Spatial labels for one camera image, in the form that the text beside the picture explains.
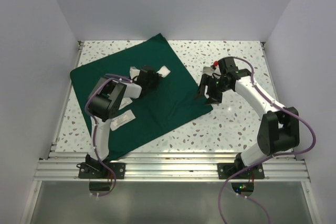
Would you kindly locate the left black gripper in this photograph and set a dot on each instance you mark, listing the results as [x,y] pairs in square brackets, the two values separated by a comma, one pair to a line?
[156,77]

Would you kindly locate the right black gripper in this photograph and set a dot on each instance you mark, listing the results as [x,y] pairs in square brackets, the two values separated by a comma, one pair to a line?
[214,98]

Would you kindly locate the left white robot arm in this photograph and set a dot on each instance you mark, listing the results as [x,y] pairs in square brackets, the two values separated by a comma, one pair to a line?
[106,98]

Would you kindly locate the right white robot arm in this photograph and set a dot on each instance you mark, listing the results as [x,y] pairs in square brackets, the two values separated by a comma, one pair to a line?
[279,126]

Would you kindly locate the green surgical cloth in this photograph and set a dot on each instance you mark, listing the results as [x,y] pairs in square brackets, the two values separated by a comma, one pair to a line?
[169,106]

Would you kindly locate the silver metal tray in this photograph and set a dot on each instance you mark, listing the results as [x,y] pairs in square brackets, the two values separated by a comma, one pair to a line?
[208,71]

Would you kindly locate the upper white sterile packet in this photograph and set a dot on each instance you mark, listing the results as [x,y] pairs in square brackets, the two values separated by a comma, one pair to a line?
[125,102]

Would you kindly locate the white sterile packet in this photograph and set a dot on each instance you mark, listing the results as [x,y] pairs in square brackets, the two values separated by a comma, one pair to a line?
[121,120]
[125,102]

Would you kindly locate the lower white sterile packet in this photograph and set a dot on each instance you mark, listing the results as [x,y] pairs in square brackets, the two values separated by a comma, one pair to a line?
[121,120]

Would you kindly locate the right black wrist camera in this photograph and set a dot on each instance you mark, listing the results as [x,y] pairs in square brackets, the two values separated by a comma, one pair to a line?
[224,65]

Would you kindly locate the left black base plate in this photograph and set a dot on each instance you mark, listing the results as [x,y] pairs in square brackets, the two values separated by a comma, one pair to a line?
[87,172]

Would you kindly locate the aluminium rail frame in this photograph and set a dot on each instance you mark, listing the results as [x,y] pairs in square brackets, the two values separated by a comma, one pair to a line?
[172,177]

